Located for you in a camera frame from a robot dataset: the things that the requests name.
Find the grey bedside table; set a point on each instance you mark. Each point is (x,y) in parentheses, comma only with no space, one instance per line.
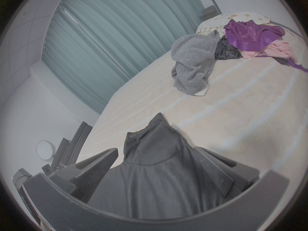
(208,12)

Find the grey knit garment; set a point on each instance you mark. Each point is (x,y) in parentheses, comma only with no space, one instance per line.
(192,56)

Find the pink garment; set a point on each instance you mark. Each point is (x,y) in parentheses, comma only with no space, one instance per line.
(276,49)

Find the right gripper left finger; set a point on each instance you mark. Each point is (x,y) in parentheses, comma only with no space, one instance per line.
(96,174)

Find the bed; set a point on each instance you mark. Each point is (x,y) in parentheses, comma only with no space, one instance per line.
(240,105)

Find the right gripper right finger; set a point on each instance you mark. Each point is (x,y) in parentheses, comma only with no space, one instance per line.
(216,172)

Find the black satin garment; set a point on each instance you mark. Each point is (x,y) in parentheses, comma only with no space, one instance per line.
(226,52)

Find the blue-green curtain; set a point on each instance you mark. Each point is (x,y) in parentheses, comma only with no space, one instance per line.
(108,44)

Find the white printed pillow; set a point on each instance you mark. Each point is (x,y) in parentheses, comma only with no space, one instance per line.
(240,15)

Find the small black garment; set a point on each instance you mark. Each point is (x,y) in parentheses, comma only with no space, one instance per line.
(282,61)

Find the black chest of drawers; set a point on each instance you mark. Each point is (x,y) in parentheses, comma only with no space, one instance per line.
(79,141)

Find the purple satin garment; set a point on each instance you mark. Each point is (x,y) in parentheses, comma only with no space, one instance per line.
(245,37)

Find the black T-shirt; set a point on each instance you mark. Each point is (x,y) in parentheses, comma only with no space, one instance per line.
(156,177)

